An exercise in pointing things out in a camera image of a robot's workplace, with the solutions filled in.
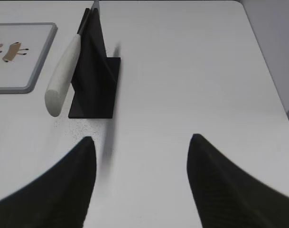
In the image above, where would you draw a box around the white handled kitchen knife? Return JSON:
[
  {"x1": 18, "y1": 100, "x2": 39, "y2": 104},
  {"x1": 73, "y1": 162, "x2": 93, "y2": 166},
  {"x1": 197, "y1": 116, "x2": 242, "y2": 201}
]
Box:
[{"x1": 45, "y1": 0, "x2": 100, "y2": 117}]

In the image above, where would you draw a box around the grey rimmed white cutting board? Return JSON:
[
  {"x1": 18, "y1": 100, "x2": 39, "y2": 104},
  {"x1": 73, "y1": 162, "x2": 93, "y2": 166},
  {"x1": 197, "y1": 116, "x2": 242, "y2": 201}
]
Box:
[{"x1": 0, "y1": 22, "x2": 57, "y2": 94}]

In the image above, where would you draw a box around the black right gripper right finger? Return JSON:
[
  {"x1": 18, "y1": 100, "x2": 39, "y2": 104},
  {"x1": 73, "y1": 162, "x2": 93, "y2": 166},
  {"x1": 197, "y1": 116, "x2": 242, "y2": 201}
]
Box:
[{"x1": 186, "y1": 134, "x2": 289, "y2": 228}]

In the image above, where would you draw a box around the black knife stand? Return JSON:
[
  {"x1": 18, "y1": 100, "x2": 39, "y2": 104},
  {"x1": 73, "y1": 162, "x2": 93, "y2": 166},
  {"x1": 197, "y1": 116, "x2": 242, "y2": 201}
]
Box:
[{"x1": 68, "y1": 8, "x2": 121, "y2": 119}]

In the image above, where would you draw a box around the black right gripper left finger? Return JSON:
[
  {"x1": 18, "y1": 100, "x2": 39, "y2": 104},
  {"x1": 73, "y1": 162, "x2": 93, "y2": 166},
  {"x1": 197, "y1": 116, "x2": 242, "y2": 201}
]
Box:
[{"x1": 0, "y1": 136, "x2": 97, "y2": 228}]

